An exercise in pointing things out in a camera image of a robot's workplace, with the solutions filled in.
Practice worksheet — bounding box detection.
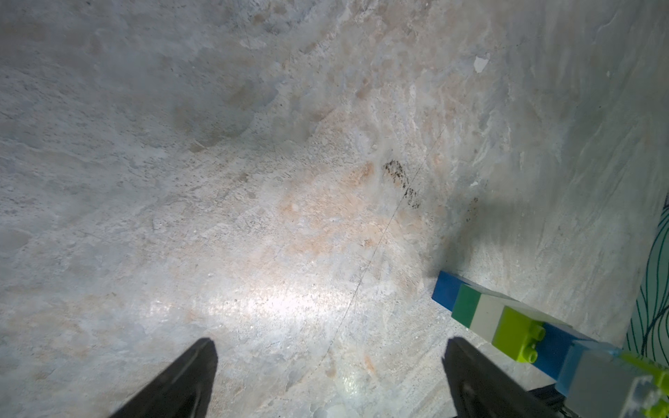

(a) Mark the lime green small lego brick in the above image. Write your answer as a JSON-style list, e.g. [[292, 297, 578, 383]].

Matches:
[[620, 351, 668, 417]]

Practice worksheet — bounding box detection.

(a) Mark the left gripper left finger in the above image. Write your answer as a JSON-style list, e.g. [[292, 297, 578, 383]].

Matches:
[[113, 338, 218, 417]]

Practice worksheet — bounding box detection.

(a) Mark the dark green lego brick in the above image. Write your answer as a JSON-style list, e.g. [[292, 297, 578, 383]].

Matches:
[[451, 284, 483, 328]]

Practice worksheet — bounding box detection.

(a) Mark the lime green long lego brick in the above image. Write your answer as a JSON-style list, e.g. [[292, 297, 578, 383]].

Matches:
[[492, 307, 554, 363]]

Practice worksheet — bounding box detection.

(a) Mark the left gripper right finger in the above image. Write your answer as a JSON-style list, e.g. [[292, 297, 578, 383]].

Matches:
[[442, 337, 559, 417]]

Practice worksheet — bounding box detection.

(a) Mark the grey lego plate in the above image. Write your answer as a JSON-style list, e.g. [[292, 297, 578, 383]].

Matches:
[[566, 350, 649, 418]]

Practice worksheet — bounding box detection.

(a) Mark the light blue lego brick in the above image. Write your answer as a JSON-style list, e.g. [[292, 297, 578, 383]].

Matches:
[[556, 340, 621, 396]]

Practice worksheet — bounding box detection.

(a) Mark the white lego brick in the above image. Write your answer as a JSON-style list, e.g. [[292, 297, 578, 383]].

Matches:
[[470, 294, 510, 342]]

